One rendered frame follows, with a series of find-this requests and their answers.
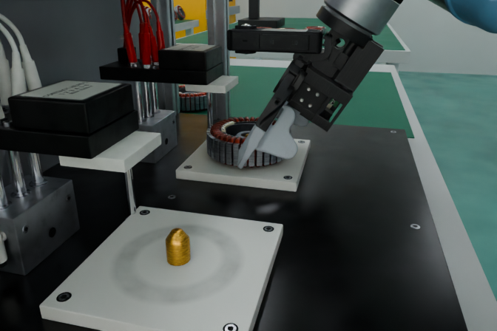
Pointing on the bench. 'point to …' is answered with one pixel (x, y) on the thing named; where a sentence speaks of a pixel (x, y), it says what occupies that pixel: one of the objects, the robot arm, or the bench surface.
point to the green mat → (262, 94)
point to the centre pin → (177, 247)
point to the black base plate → (227, 205)
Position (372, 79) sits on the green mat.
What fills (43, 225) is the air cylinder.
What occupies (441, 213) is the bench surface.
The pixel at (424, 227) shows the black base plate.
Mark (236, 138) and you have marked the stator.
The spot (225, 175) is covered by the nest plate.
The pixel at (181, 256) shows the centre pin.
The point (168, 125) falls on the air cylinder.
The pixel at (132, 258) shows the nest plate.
